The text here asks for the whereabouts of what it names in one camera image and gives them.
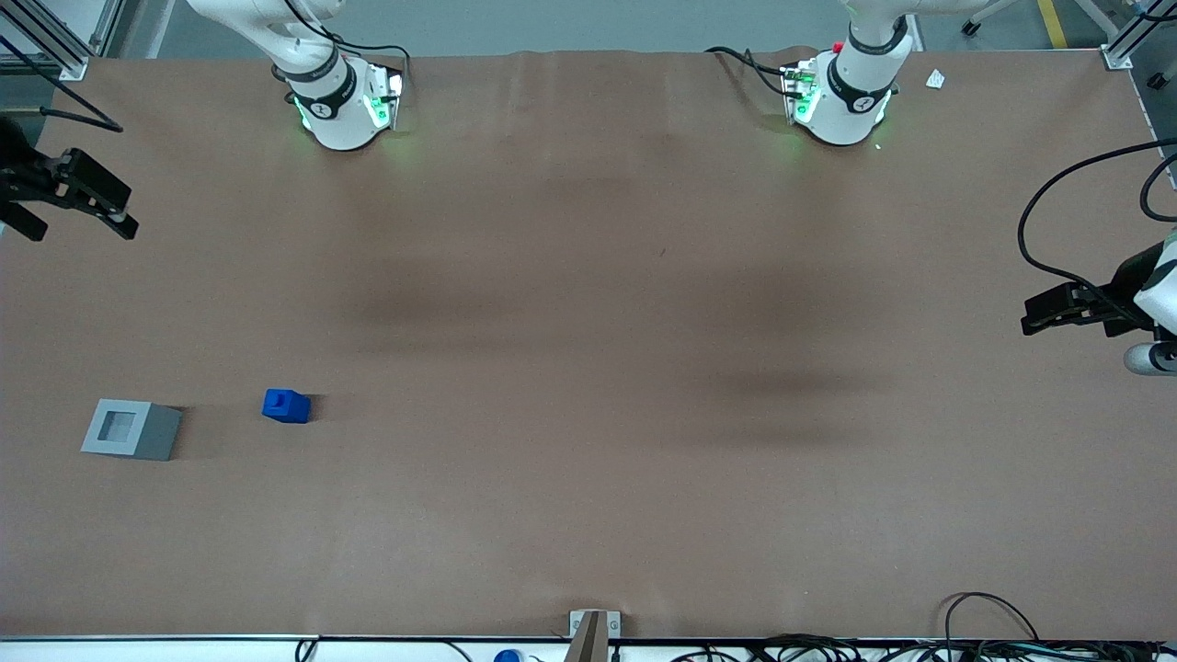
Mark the long black left arm cable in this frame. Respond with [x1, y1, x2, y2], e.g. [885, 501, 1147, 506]
[1017, 138, 1177, 323]

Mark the tangled black cable bundle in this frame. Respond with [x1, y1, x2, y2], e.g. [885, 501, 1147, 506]
[671, 633, 1177, 662]

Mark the metal bracket with brown post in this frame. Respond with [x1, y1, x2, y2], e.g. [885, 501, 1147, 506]
[569, 610, 622, 662]

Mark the black right arm wrist cable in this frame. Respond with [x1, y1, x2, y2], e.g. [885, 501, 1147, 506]
[0, 55, 124, 133]

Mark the black right arm base cable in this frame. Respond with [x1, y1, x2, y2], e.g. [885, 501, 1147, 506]
[280, 0, 412, 88]

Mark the black left arm base cable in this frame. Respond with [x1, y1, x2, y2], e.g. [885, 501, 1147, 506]
[705, 46, 794, 97]

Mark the brown paper table cover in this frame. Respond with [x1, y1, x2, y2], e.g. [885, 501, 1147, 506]
[0, 46, 1177, 642]

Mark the short black looped cable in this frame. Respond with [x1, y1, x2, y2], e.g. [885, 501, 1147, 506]
[1140, 152, 1177, 223]

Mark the black arm base cable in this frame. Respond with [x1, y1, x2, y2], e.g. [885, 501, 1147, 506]
[280, 0, 412, 88]
[705, 46, 794, 97]

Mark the gray square base block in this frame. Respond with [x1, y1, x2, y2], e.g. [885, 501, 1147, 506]
[81, 399, 183, 462]

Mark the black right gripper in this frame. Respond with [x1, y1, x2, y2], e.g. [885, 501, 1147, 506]
[0, 115, 140, 242]

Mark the black arched cable loop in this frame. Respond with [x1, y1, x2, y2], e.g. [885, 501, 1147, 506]
[944, 592, 1040, 645]

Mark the white table edge rail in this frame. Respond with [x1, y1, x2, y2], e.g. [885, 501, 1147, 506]
[0, 634, 1177, 662]

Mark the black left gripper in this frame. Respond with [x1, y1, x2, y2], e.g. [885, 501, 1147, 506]
[1023, 244, 1164, 337]

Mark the white chair leg with caster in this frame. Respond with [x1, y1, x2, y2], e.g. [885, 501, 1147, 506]
[960, 0, 1023, 37]

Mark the aluminium frame post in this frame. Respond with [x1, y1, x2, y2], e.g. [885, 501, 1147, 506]
[0, 0, 125, 82]
[1102, 0, 1177, 71]

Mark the blue plastic block part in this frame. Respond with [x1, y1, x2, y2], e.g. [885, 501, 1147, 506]
[262, 389, 312, 425]

